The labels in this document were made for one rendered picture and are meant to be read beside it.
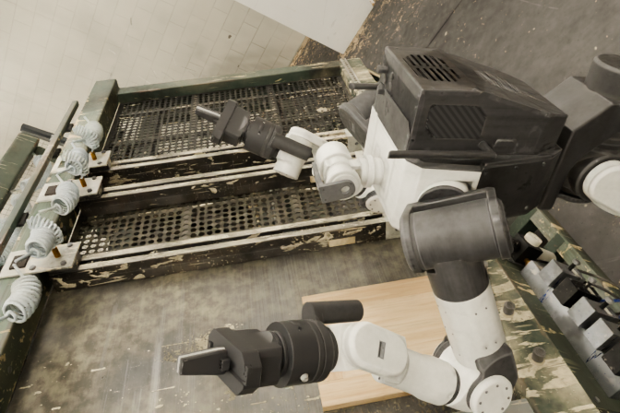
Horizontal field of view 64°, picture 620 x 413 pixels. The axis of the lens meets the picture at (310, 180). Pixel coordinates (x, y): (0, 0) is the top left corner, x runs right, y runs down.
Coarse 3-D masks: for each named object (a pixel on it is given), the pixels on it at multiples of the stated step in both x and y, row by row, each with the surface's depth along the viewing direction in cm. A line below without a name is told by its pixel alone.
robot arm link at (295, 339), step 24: (216, 336) 67; (240, 336) 66; (264, 336) 68; (288, 336) 67; (312, 336) 68; (240, 360) 61; (264, 360) 63; (288, 360) 66; (312, 360) 67; (240, 384) 60; (264, 384) 63; (288, 384) 66
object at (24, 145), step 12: (12, 144) 240; (24, 144) 244; (36, 144) 249; (12, 156) 233; (24, 156) 237; (0, 168) 223; (12, 168) 227; (24, 168) 237; (0, 180) 217; (12, 180) 221; (0, 192) 212; (0, 204) 208
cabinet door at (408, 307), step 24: (360, 288) 131; (384, 288) 130; (408, 288) 130; (384, 312) 124; (408, 312) 124; (432, 312) 123; (408, 336) 118; (432, 336) 117; (336, 384) 108; (360, 384) 108; (384, 384) 108; (336, 408) 106
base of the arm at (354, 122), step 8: (344, 104) 109; (352, 104) 108; (344, 112) 109; (352, 112) 106; (360, 112) 107; (344, 120) 113; (352, 120) 107; (360, 120) 105; (368, 120) 105; (352, 128) 111; (360, 128) 106; (360, 136) 110; (360, 144) 113
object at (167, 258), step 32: (32, 224) 129; (288, 224) 146; (320, 224) 146; (352, 224) 144; (384, 224) 145; (64, 256) 136; (96, 256) 140; (128, 256) 141; (160, 256) 138; (192, 256) 140; (224, 256) 142; (256, 256) 144; (64, 288) 139
